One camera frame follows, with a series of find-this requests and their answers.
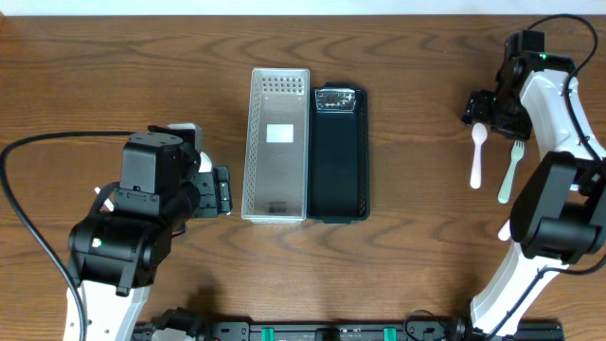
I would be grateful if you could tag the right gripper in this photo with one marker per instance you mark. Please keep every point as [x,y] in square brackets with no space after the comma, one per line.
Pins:
[477,109]

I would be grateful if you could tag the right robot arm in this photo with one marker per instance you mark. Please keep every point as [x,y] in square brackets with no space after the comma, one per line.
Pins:
[559,216]

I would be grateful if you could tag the white plastic spoon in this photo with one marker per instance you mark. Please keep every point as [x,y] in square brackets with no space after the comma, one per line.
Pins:
[107,202]
[206,165]
[479,136]

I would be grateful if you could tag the black mounting rail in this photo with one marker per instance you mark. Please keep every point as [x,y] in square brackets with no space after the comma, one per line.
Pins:
[180,324]

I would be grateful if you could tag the pale green plastic fork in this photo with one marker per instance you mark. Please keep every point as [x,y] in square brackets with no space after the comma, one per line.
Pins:
[517,153]

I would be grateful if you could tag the white perforated plastic tray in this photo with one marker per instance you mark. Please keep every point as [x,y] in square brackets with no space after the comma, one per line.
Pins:
[276,159]

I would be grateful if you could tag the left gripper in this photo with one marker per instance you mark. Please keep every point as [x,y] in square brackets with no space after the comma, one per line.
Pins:
[213,192]

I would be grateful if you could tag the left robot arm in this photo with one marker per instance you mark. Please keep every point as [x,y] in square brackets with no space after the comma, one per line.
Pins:
[166,179]

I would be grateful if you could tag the white plastic fork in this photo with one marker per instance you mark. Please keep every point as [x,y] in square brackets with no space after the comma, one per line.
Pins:
[504,232]

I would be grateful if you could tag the black perforated plastic tray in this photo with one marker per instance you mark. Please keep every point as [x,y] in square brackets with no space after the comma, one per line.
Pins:
[339,162]

